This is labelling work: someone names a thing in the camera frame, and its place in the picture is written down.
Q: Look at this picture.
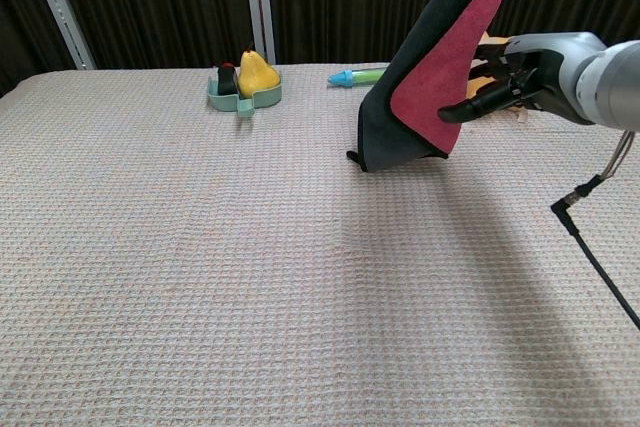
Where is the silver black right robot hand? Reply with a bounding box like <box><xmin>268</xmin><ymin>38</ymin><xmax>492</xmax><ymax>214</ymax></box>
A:
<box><xmin>437</xmin><ymin>30</ymin><xmax>609</xmax><ymax>126</ymax></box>

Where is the pink and grey cloth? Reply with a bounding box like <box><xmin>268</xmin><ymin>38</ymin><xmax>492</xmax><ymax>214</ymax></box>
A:
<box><xmin>346</xmin><ymin>0</ymin><xmax>524</xmax><ymax>173</ymax></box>

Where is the yellow plush toy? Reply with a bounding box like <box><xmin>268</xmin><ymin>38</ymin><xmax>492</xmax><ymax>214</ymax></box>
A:
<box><xmin>467</xmin><ymin>31</ymin><xmax>529</xmax><ymax>124</ymax></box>

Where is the green toy syringe blue tip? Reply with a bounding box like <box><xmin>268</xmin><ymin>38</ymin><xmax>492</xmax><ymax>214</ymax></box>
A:
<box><xmin>327</xmin><ymin>65</ymin><xmax>389</xmax><ymax>89</ymax></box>

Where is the yellow toy pear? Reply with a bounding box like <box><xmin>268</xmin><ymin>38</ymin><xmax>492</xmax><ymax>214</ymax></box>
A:
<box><xmin>237</xmin><ymin>49</ymin><xmax>280</xmax><ymax>97</ymax></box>

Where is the black lipstick red cap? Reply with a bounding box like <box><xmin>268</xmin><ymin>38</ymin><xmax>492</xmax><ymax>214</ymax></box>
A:
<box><xmin>215</xmin><ymin>62</ymin><xmax>241</xmax><ymax>97</ymax></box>

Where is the teal toy dustpan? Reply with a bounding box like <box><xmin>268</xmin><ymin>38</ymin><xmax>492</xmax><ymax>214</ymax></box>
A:
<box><xmin>207</xmin><ymin>69</ymin><xmax>284</xmax><ymax>117</ymax></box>

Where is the beige woven tablecloth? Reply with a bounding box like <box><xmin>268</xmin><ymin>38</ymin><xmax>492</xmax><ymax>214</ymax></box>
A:
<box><xmin>0</xmin><ymin>62</ymin><xmax>640</xmax><ymax>427</ymax></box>

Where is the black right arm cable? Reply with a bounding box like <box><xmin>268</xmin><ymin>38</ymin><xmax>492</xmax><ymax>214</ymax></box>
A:
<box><xmin>549</xmin><ymin>130</ymin><xmax>640</xmax><ymax>332</ymax></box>

